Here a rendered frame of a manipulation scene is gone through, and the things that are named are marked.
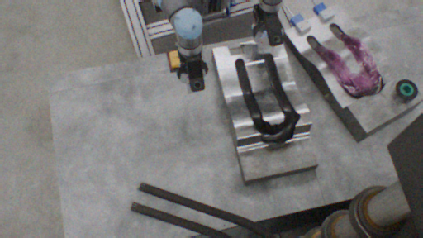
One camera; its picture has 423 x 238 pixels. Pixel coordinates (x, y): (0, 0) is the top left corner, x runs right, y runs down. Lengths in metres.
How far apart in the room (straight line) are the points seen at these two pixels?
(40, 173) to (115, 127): 0.96
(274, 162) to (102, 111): 0.65
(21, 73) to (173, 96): 1.32
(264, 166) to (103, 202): 0.56
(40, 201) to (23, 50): 0.89
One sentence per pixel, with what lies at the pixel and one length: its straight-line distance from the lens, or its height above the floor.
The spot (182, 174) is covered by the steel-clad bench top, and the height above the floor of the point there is 0.80.
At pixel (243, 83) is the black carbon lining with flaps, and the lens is 1.74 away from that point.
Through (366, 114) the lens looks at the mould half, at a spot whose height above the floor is 0.91.
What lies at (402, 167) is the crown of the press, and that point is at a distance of 0.68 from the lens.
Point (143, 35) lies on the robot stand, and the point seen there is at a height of 0.22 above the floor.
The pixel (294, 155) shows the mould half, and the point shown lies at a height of 0.86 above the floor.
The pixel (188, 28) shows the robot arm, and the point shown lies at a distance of 1.35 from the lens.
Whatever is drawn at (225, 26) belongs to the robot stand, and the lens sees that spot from 2.64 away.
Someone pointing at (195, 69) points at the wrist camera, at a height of 1.11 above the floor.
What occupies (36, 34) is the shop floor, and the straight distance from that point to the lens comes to 3.03.
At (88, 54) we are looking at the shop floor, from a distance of 2.88.
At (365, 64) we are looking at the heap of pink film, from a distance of 1.84.
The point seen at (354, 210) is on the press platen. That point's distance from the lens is 0.97.
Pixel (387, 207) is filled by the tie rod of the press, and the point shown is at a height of 1.64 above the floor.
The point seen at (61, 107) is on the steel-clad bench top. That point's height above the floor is 0.80.
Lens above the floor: 2.44
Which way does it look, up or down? 68 degrees down
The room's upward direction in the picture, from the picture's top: 4 degrees clockwise
